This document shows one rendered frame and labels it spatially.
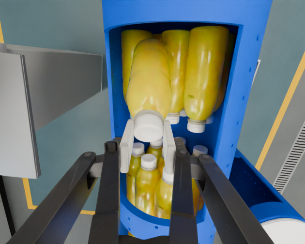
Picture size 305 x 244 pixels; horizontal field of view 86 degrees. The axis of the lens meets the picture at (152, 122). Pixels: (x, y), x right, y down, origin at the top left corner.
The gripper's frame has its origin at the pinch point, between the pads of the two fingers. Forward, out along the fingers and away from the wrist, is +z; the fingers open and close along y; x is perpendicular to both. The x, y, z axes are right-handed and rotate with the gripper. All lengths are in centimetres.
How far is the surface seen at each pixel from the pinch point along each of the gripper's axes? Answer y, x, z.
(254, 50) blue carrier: 14.7, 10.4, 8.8
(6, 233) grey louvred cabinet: -163, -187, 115
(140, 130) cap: -1.0, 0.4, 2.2
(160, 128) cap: 1.4, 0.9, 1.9
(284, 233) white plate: 52, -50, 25
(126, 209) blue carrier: -4.2, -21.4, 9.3
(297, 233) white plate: 56, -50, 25
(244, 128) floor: 93, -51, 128
